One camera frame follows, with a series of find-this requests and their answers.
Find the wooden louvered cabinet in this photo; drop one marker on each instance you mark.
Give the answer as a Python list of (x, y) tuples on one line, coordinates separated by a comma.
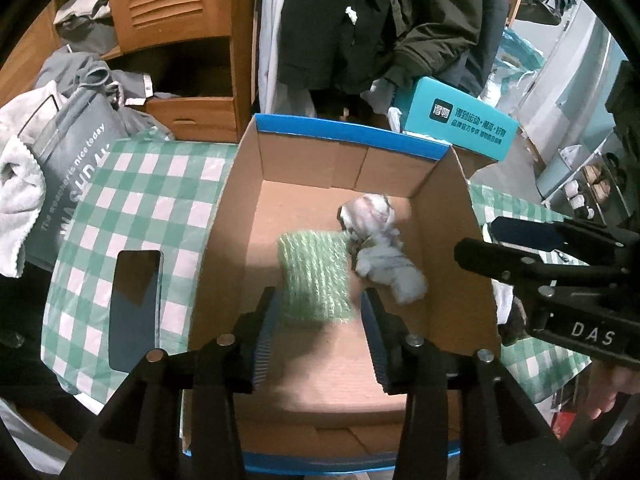
[(170, 5)]

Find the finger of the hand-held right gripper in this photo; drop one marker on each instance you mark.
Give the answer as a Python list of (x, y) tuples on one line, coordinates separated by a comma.
[(530, 234), (500, 260)]

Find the grey printed bag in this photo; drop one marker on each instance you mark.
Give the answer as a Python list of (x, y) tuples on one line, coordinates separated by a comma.
[(75, 160)]

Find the shoe rack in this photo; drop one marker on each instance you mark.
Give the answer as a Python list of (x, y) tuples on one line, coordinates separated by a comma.
[(595, 180)]

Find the red paper item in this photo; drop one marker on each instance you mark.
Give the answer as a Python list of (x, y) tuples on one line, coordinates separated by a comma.
[(565, 425)]

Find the black smartphone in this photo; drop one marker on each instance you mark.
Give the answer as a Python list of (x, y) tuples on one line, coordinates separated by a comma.
[(135, 310)]

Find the green knitted cloth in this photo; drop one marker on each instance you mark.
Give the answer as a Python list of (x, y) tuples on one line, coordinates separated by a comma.
[(310, 275)]

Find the person's right hand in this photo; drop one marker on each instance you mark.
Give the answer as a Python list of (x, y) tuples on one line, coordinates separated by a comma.
[(607, 392)]

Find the black fuzzy cloth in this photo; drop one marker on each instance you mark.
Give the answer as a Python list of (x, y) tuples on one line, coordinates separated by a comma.
[(514, 322)]

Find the white towel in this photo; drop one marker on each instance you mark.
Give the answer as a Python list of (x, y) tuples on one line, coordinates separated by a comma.
[(20, 195)]

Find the translucent crumpled plastic bag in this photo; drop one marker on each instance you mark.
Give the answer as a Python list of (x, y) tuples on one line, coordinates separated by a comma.
[(515, 55)]

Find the brown cardboard box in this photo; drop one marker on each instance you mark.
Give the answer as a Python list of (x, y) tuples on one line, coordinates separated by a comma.
[(472, 165)]

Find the white hanging garment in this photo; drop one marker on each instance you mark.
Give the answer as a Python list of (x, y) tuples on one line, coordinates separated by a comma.
[(270, 60)]

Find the grey crumpled garment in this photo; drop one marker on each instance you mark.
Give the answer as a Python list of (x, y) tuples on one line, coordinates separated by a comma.
[(65, 67)]

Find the light blue bin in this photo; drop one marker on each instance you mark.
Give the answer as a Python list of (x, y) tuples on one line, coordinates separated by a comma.
[(555, 177)]

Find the dark hanging jacket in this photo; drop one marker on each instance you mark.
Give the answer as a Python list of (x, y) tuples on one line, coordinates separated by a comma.
[(325, 20)]

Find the cardboard box with blue rim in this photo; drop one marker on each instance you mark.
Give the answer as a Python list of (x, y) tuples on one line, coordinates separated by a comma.
[(300, 210)]

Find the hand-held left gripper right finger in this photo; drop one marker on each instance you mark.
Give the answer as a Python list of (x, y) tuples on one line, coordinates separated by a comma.
[(373, 330)]

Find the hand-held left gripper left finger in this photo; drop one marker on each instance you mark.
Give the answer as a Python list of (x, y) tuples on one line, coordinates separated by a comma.
[(265, 327)]

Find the teal printed box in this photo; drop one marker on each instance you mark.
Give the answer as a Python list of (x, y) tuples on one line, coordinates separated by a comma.
[(450, 115)]

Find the grey white rolled cloth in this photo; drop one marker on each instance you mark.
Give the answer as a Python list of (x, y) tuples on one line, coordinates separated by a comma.
[(367, 212)]

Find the grey sock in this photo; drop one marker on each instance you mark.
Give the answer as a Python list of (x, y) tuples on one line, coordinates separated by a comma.
[(385, 267)]

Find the grey white clothes pile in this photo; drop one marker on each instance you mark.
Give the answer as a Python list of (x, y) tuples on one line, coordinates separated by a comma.
[(82, 20)]

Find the green checked tablecloth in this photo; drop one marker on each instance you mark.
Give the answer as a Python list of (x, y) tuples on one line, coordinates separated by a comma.
[(140, 200)]

